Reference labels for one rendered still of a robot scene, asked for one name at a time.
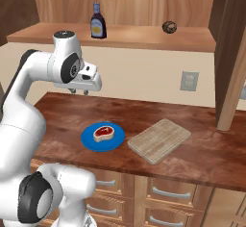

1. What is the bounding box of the red steak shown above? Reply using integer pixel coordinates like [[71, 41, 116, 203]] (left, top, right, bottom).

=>
[[92, 125, 116, 143]]

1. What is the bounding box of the wooden wall cabinet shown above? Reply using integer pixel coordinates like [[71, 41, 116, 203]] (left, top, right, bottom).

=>
[[6, 0, 218, 54]]

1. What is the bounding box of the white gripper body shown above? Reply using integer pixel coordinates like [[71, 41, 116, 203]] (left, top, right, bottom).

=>
[[53, 72, 103, 92]]

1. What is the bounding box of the pale wooden cutting board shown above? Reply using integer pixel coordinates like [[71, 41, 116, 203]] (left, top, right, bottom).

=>
[[127, 118, 192, 165]]

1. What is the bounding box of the blue plate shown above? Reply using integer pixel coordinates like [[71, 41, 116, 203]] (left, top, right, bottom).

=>
[[80, 121, 126, 153]]

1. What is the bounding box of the wooden base cupboard door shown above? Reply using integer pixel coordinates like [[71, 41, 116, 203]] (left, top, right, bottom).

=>
[[201, 187, 246, 227]]

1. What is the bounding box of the round brown ball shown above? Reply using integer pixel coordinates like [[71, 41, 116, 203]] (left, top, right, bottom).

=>
[[161, 20, 179, 35]]

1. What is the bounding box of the dark condiment bottle yellow label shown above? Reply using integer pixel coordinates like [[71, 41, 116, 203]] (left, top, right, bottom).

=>
[[89, 2, 108, 39]]

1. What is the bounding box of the silver drawer handle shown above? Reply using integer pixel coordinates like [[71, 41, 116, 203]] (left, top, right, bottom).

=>
[[95, 179, 117, 188], [149, 214, 176, 227], [151, 186, 192, 200], [86, 203, 110, 215]]

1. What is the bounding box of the grey wall outlet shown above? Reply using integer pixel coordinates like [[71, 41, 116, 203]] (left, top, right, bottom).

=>
[[239, 83, 246, 101], [179, 70, 200, 92]]

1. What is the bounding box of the open wooden cabinet door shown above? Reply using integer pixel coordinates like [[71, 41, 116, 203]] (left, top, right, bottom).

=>
[[0, 0, 41, 47], [208, 0, 246, 132]]

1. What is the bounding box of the wooden drawer front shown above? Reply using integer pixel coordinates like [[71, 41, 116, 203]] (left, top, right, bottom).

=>
[[145, 176, 197, 207], [143, 205, 195, 227], [88, 168, 125, 196], [85, 194, 135, 223]]

